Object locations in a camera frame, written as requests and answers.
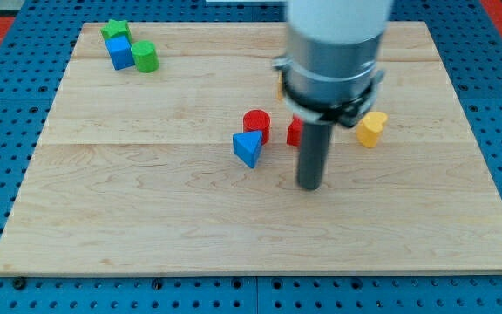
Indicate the yellow block behind arm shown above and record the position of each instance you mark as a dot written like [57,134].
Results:
[280,88]

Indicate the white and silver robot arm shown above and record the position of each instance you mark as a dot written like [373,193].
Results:
[328,69]

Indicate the red star block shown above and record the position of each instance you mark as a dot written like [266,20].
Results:
[294,132]

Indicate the yellow heart block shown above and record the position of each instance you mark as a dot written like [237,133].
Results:
[370,128]

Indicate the green star block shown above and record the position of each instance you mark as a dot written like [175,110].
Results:
[116,28]

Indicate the blue triangle block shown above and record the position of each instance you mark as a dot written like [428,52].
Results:
[247,146]

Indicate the red cylinder block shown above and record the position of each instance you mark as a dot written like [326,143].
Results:
[257,120]

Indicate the light wooden board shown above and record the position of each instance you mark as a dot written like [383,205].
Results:
[134,175]

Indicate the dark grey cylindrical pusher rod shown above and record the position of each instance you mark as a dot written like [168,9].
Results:
[313,152]

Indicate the green cylinder block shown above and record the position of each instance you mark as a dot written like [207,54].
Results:
[145,56]

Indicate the blue cube block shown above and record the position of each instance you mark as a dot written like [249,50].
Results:
[119,50]

